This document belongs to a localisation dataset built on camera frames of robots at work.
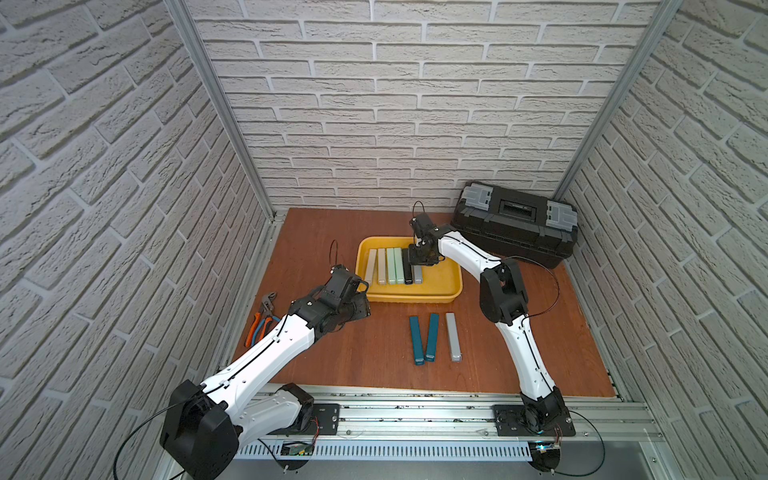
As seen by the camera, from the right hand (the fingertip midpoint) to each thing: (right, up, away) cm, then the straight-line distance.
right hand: (419, 258), depth 104 cm
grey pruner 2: (-1, -5, -6) cm, 8 cm away
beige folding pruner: (-17, -2, -4) cm, 18 cm away
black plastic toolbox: (+32, +11, -9) cm, 35 cm away
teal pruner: (-2, -23, -20) cm, 31 cm away
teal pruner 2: (+2, -22, -19) cm, 29 cm away
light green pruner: (-7, -3, -4) cm, 9 cm away
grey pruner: (+9, -22, -19) cm, 30 cm away
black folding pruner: (-4, -4, -4) cm, 7 cm away
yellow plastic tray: (+7, -8, -6) cm, 12 cm away
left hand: (-17, -10, -23) cm, 31 cm away
